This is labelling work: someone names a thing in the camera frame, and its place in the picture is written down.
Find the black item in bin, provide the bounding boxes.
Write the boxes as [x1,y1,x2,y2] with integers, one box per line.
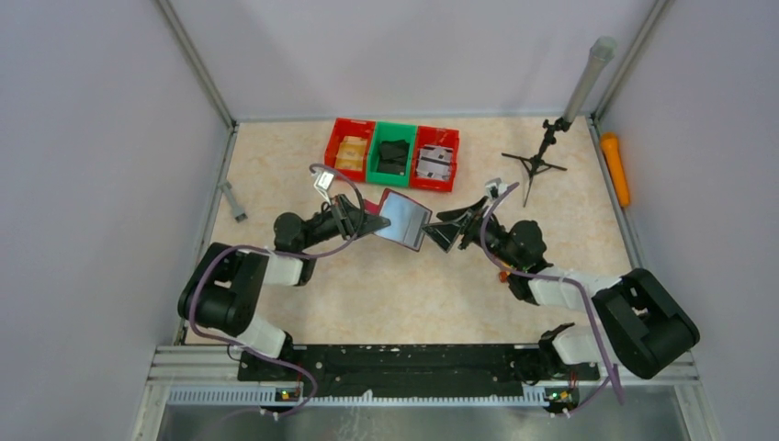
[377,140,410,175]

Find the wooden piece in bin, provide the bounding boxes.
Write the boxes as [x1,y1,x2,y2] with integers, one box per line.
[334,136,368,172]

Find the red bin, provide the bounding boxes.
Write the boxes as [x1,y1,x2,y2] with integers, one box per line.
[323,118,377,182]
[409,125,460,193]

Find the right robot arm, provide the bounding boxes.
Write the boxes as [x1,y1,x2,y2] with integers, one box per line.
[422,198,701,379]

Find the silver credit card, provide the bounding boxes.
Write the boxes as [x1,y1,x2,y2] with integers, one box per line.
[379,193,431,248]

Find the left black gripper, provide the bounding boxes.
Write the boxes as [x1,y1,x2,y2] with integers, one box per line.
[300,193,390,250]

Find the right red bin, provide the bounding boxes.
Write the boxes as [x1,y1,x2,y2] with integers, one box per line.
[409,125,460,193]

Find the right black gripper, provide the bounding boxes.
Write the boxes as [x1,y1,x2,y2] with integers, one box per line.
[422,196,522,269]

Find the grey tube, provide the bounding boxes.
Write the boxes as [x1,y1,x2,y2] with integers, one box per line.
[561,36,617,126]

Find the left red bin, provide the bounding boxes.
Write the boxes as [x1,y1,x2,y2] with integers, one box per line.
[323,118,377,182]

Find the green bin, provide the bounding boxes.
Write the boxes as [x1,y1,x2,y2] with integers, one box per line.
[366,121,417,187]

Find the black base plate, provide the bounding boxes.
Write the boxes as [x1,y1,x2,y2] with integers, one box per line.
[237,344,600,398]

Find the red card holder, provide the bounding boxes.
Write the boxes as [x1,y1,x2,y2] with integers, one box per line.
[374,188,434,252]

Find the black tripod stand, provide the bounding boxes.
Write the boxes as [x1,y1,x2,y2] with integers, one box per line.
[501,117,572,207]

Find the white cards in bin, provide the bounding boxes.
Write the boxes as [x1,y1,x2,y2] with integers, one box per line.
[415,144,454,182]

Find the grey small tool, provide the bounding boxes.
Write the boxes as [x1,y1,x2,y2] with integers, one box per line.
[218,180,248,223]

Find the grey cable duct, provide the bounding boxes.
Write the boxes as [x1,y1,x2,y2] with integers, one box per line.
[166,386,572,408]

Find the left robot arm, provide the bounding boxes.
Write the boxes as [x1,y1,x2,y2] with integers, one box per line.
[177,195,391,380]

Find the orange cylinder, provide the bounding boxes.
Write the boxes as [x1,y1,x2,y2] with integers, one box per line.
[600,132,631,208]

